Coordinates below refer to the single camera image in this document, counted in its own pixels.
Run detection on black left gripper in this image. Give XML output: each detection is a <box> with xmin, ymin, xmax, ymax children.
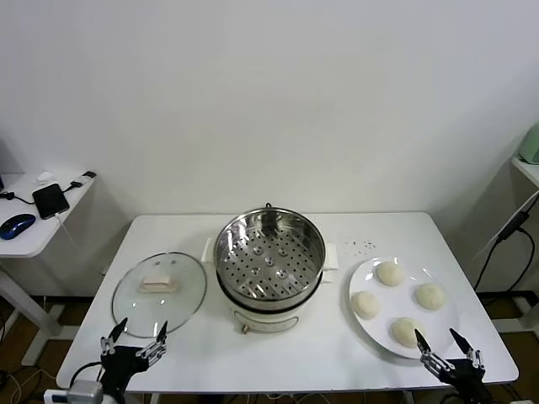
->
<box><xmin>99</xmin><ymin>317</ymin><xmax>169</xmax><ymax>397</ymax></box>

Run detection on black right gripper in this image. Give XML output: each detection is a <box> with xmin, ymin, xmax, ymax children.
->
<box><xmin>414</xmin><ymin>327</ymin><xmax>494</xmax><ymax>404</ymax></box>

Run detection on white steamed baozi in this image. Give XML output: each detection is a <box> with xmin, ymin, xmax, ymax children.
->
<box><xmin>415</xmin><ymin>282</ymin><xmax>446</xmax><ymax>311</ymax></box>
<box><xmin>350</xmin><ymin>290</ymin><xmax>381</xmax><ymax>320</ymax></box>
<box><xmin>391</xmin><ymin>316</ymin><xmax>426</xmax><ymax>348</ymax></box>
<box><xmin>376</xmin><ymin>261</ymin><xmax>406</xmax><ymax>288</ymax></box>

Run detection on glass pot lid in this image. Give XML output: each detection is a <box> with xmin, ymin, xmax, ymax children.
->
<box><xmin>111</xmin><ymin>251</ymin><xmax>208</xmax><ymax>339</ymax></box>

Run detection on steel steamer basket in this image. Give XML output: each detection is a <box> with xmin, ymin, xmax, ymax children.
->
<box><xmin>201</xmin><ymin>209</ymin><xmax>340</xmax><ymax>300</ymax></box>

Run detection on white round plate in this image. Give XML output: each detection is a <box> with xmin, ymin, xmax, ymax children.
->
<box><xmin>348</xmin><ymin>256</ymin><xmax>461</xmax><ymax>359</ymax></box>

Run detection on white electric pot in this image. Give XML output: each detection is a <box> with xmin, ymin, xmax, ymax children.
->
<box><xmin>216</xmin><ymin>268</ymin><xmax>334</xmax><ymax>337</ymax></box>

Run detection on scattered dark crumbs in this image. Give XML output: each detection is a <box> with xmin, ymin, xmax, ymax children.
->
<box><xmin>344</xmin><ymin>239</ymin><xmax>376</xmax><ymax>255</ymax></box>

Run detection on white side desk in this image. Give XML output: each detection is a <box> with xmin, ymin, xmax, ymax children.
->
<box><xmin>0</xmin><ymin>170</ymin><xmax>99</xmax><ymax>366</ymax></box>
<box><xmin>510</xmin><ymin>154</ymin><xmax>539</xmax><ymax>199</ymax></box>

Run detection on black smartphone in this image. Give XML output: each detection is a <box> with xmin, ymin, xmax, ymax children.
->
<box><xmin>32</xmin><ymin>183</ymin><xmax>71</xmax><ymax>221</ymax></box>

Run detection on blue computer mouse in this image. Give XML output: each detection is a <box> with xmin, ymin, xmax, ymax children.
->
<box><xmin>0</xmin><ymin>213</ymin><xmax>37</xmax><ymax>241</ymax></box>

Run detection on black usb adapter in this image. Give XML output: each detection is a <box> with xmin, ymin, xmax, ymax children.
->
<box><xmin>62</xmin><ymin>170</ymin><xmax>97</xmax><ymax>194</ymax></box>

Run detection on pale green appliance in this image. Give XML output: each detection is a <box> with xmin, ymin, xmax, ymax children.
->
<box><xmin>516</xmin><ymin>125</ymin><xmax>539</xmax><ymax>164</ymax></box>

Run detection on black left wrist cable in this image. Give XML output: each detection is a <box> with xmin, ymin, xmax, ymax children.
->
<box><xmin>69</xmin><ymin>362</ymin><xmax>104</xmax><ymax>386</ymax></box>

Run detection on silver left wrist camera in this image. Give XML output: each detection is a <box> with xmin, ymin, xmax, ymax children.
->
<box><xmin>43</xmin><ymin>380</ymin><xmax>104</xmax><ymax>404</ymax></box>

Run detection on thin white cable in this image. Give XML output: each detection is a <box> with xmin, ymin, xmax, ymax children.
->
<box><xmin>470</xmin><ymin>194</ymin><xmax>539</xmax><ymax>263</ymax></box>

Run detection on white charging cable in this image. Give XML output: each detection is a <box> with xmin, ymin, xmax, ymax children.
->
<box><xmin>53</xmin><ymin>212</ymin><xmax>82</xmax><ymax>247</ymax></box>

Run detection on black desk cable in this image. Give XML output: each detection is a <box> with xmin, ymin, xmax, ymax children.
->
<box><xmin>0</xmin><ymin>191</ymin><xmax>37</xmax><ymax>206</ymax></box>

